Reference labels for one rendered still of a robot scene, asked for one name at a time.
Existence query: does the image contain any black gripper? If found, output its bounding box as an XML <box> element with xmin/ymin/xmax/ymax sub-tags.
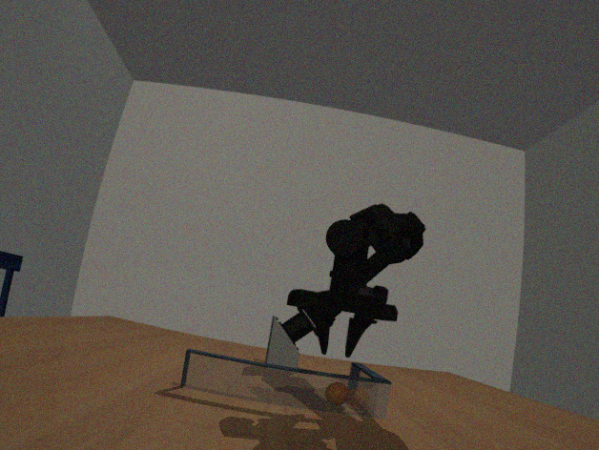
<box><xmin>287</xmin><ymin>264</ymin><xmax>398</xmax><ymax>358</ymax></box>

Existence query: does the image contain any clear low wall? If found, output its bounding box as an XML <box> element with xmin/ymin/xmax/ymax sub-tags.
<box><xmin>182</xmin><ymin>352</ymin><xmax>391</xmax><ymax>419</ymax></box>

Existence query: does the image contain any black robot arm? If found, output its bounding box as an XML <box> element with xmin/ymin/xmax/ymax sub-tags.
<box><xmin>279</xmin><ymin>204</ymin><xmax>426</xmax><ymax>345</ymax></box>

